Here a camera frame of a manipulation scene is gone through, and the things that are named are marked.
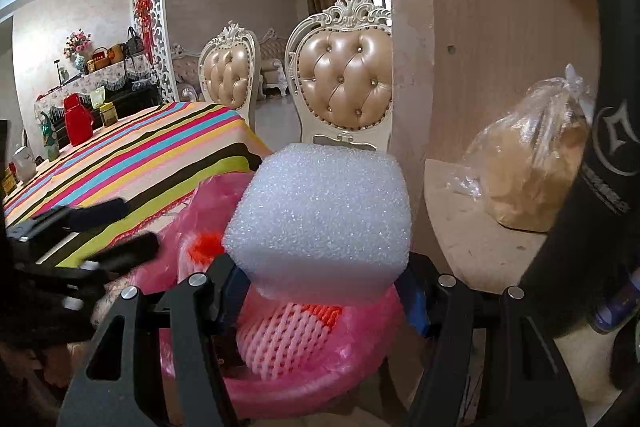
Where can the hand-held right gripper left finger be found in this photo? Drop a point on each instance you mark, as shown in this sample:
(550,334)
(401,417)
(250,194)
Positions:
(232,302)

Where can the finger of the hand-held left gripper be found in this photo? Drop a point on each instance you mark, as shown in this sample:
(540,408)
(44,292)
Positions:
(100,212)
(127,253)

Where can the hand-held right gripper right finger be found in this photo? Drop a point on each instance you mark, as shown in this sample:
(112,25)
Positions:
(415,307)

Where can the orange foam fruit net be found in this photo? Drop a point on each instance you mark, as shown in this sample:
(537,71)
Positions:
(202,249)
(325,315)

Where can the large pink foam fruit net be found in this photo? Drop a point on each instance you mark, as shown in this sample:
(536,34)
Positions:
(290,342)

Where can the pink plastic bin liner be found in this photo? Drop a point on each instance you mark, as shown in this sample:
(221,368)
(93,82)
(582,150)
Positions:
(215,212)

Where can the pink plastic bin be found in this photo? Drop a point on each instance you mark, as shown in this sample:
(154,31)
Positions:
(300,399)

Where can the white foam cube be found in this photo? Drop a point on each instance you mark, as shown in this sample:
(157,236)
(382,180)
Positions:
(320,217)

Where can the striped colourful tablecloth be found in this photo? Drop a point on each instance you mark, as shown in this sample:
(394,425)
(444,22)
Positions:
(150,142)

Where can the white ceramic teapot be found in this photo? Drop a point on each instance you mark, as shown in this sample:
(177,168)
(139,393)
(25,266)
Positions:
(22,164)

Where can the green floral vase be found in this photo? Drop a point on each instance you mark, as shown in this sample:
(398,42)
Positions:
(48,136)

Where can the yellow-lid jar with red label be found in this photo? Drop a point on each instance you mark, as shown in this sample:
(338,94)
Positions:
(7,183)

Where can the red thermos flask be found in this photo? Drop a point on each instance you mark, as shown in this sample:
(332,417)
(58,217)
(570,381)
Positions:
(77,119)

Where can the yellow-lid glass jar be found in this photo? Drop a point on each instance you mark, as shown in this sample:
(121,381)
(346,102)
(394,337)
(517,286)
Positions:
(107,114)

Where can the black upright piano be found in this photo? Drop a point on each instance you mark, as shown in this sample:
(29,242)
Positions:
(132,99)

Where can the floral lace piano cover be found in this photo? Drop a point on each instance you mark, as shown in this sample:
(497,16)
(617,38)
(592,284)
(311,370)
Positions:
(95,82)

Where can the blue and white porcelain vase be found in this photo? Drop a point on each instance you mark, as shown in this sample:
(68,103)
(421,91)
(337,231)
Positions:
(80,63)

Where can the brown handbag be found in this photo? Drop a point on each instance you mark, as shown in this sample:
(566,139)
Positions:
(118,53)

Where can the ornate cream sofa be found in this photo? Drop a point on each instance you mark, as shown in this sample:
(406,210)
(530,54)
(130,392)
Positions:
(185,67)

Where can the pink flower bouquet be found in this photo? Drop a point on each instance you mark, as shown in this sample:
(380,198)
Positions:
(77,42)

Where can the black handbag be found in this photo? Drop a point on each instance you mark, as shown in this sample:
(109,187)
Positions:
(132,43)

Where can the clear bag of brown food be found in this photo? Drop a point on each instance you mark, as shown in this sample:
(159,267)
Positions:
(530,162)

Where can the ornate beige tufted chair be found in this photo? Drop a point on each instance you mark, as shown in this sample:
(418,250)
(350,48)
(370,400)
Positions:
(345,77)
(230,74)

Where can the white lattice screen with knot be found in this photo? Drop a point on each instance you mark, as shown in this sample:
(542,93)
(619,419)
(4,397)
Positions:
(160,22)

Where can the red hanging knot ornament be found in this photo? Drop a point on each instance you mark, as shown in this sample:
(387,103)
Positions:
(145,12)

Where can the blue round object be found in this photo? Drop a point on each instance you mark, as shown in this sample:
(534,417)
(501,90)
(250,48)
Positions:
(620,302)

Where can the black cylinder with silver tip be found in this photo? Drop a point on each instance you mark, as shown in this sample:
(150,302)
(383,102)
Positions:
(590,167)

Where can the ornate cream armchair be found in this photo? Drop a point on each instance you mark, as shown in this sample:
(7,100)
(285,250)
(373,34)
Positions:
(272,59)

